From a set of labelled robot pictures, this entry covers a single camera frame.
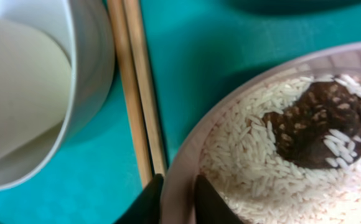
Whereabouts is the teal serving tray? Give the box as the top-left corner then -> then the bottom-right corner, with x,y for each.
0,0 -> 361,223

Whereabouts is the white rice pile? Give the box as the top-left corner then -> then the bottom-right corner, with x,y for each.
199,74 -> 361,223

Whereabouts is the brown food lump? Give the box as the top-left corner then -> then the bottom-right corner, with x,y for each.
263,82 -> 361,169

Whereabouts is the small pink bowl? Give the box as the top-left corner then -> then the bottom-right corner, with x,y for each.
161,42 -> 361,223

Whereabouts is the white paper cup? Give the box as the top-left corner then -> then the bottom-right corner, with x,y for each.
0,14 -> 73,170

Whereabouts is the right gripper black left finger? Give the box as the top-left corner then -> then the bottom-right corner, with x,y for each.
113,174 -> 164,224

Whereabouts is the wooden chopstick right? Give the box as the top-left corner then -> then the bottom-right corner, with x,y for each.
124,0 -> 167,175

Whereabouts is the wooden chopstick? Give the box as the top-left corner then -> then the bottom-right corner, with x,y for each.
107,0 -> 152,187
124,0 -> 167,175

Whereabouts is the grey bowl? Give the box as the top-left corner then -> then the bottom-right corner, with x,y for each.
0,0 -> 115,191

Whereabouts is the large white plate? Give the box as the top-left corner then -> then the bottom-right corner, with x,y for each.
228,0 -> 361,8

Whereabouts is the wooden chopstick left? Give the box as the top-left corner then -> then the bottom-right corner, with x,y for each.
107,0 -> 152,187

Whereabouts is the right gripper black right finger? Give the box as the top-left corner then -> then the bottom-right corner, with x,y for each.
194,175 -> 243,224

